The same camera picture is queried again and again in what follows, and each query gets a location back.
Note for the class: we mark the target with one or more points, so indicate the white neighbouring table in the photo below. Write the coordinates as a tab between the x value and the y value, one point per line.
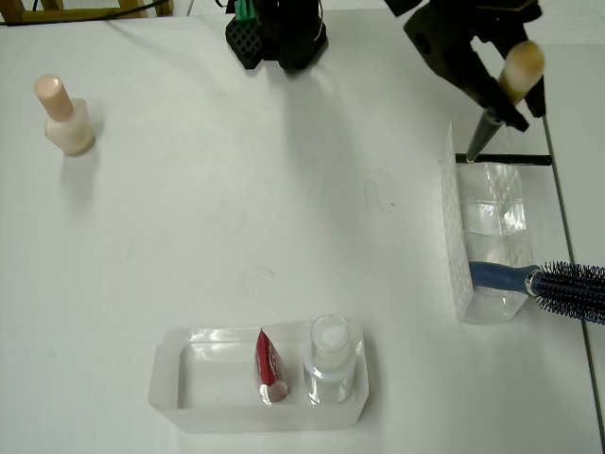
576	189

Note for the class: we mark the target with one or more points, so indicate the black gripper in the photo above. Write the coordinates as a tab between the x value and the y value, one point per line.
446	47

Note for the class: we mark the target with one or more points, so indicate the frosted plastic tray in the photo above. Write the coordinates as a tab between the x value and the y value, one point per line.
264	418

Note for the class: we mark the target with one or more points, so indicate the clear acrylic organizer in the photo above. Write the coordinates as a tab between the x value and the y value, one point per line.
456	246

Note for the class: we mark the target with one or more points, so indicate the wooden frame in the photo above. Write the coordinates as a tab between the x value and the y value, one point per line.
71	16

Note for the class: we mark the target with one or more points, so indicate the pink bottle with peach cap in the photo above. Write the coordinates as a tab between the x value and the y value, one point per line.
63	113

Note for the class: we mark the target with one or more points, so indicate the clear bottle with clear cap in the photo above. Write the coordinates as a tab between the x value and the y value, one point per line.
328	340

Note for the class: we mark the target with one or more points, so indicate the black cosmetic pencil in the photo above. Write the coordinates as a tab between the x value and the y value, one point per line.
515	159

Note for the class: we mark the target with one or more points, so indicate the red cosmetic tube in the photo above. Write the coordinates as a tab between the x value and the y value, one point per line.
267	359

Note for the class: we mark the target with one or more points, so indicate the blue round hair brush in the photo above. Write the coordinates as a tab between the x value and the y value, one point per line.
501	278

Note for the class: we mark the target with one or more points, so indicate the makeup brush with tan bristles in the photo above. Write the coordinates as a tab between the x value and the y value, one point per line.
522	61

